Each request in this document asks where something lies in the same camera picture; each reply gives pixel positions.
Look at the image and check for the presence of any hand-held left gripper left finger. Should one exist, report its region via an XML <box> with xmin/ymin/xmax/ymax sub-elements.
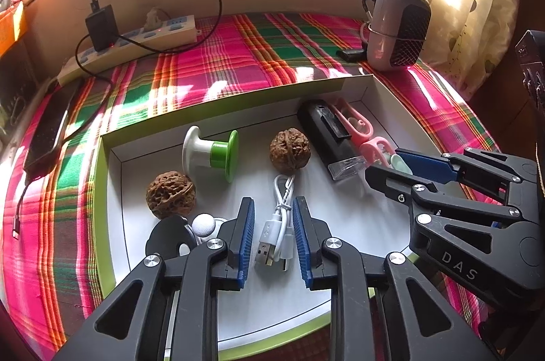
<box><xmin>53</xmin><ymin>197</ymin><xmax>256</xmax><ymax>361</ymax></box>

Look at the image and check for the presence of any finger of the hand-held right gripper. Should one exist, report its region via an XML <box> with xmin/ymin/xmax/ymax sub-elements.
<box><xmin>365</xmin><ymin>164</ymin><xmax>524</xmax><ymax>226</ymax></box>
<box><xmin>395</xmin><ymin>147</ymin><xmax>538</xmax><ymax>201</ymax></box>

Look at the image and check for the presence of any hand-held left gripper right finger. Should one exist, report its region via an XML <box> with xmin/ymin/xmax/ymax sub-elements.
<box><xmin>292</xmin><ymin>196</ymin><xmax>503</xmax><ymax>361</ymax></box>

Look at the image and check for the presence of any white USB cable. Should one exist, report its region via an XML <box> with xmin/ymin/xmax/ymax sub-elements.
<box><xmin>254</xmin><ymin>174</ymin><xmax>297</xmax><ymax>272</ymax></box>

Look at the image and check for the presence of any clear hook with white knob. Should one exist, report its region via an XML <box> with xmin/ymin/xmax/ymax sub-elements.
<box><xmin>181</xmin><ymin>213</ymin><xmax>228</xmax><ymax>255</ymax></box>

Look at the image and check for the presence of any plain pink plastic clip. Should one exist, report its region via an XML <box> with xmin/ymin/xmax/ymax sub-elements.
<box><xmin>330</xmin><ymin>97</ymin><xmax>375</xmax><ymax>146</ymax></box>

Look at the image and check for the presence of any green and white cardboard box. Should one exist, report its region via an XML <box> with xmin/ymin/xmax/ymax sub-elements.
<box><xmin>93</xmin><ymin>74</ymin><xmax>431</xmax><ymax>361</ymax></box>

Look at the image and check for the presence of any black oval three-button device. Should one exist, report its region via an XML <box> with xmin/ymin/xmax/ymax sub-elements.
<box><xmin>145</xmin><ymin>215</ymin><xmax>201</xmax><ymax>260</ymax></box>

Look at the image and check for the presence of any black device with clear cap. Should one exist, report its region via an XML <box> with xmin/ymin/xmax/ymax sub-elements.
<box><xmin>297</xmin><ymin>100</ymin><xmax>368</xmax><ymax>181</ymax></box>

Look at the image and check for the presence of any green and white plastic spool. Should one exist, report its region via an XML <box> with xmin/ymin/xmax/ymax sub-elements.
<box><xmin>182</xmin><ymin>125</ymin><xmax>240</xmax><ymax>184</ymax></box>

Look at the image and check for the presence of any large dark walnut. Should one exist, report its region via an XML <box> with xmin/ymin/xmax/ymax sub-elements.
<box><xmin>146</xmin><ymin>171</ymin><xmax>197</xmax><ymax>220</ymax></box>

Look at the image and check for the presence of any small brown walnut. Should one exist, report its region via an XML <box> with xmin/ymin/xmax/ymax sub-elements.
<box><xmin>270</xmin><ymin>128</ymin><xmax>311</xmax><ymax>175</ymax></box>

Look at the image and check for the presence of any small black adapter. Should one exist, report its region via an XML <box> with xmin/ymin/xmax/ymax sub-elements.
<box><xmin>336</xmin><ymin>48</ymin><xmax>368</xmax><ymax>63</ymax></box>

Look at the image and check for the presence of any small grey fan heater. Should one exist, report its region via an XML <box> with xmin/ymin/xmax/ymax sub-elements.
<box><xmin>361</xmin><ymin>0</ymin><xmax>432</xmax><ymax>71</ymax></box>

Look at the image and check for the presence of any cream dotted curtain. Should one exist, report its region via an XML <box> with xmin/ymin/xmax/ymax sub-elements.
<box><xmin>426</xmin><ymin>0</ymin><xmax>522</xmax><ymax>102</ymax></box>

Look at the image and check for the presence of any pink green plaid cloth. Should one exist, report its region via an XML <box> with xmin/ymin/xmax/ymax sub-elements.
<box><xmin>0</xmin><ymin>12</ymin><xmax>501</xmax><ymax>361</ymax></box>

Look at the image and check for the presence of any white power strip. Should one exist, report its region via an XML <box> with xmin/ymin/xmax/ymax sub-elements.
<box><xmin>57</xmin><ymin>15</ymin><xmax>201</xmax><ymax>87</ymax></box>

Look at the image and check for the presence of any black smartphone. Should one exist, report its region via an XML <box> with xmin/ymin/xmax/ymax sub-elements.
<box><xmin>23</xmin><ymin>82</ymin><xmax>83</xmax><ymax>176</ymax></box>

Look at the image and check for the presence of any beige plug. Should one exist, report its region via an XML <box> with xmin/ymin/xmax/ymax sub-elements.
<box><xmin>144</xmin><ymin>6</ymin><xmax>166</xmax><ymax>32</ymax></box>

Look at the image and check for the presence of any black charger block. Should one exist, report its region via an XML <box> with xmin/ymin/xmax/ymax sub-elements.
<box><xmin>85</xmin><ymin>4</ymin><xmax>121</xmax><ymax>52</ymax></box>

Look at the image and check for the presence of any dark glass case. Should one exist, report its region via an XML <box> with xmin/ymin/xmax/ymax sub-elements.
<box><xmin>0</xmin><ymin>42</ymin><xmax>47</xmax><ymax>140</ymax></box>

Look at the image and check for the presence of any orange storage box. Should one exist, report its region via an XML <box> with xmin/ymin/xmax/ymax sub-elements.
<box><xmin>0</xmin><ymin>0</ymin><xmax>25</xmax><ymax>55</ymax></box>

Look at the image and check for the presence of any short black cable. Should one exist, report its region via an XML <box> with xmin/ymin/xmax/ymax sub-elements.
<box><xmin>12</xmin><ymin>174</ymin><xmax>31</xmax><ymax>243</ymax></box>

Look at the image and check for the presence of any long black charging cable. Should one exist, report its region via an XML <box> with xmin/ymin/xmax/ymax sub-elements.
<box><xmin>60</xmin><ymin>0</ymin><xmax>223</xmax><ymax>157</ymax></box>

